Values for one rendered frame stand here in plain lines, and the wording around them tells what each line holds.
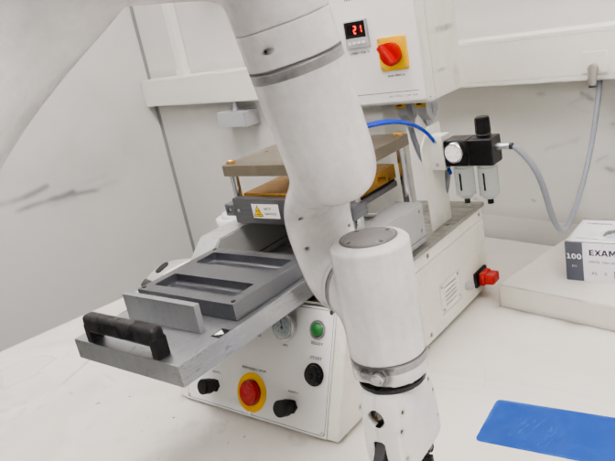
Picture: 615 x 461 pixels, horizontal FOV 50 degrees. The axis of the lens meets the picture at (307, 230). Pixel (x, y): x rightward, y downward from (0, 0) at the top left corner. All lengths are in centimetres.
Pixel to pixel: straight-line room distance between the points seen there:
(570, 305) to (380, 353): 58
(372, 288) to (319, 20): 26
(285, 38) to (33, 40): 21
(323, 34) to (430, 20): 58
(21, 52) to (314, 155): 27
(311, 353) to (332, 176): 43
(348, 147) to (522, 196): 100
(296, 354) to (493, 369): 31
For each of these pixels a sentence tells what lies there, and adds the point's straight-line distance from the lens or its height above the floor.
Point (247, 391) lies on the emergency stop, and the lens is 106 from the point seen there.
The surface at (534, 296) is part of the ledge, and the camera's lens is 124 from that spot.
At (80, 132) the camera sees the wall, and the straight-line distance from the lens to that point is 257.
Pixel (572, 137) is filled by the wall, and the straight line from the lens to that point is 148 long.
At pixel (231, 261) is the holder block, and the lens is 106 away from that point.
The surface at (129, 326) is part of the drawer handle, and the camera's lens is 85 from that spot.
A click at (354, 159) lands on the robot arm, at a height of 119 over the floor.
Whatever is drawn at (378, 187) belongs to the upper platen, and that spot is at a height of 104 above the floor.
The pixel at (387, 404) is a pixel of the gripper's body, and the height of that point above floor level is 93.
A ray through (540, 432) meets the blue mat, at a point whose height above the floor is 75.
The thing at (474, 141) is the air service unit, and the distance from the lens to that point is 111.
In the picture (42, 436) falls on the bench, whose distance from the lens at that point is 124.
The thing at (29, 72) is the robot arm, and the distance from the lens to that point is 47.
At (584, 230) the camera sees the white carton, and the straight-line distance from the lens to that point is 130.
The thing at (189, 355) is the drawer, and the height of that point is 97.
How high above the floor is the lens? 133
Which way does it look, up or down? 18 degrees down
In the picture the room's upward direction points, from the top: 11 degrees counter-clockwise
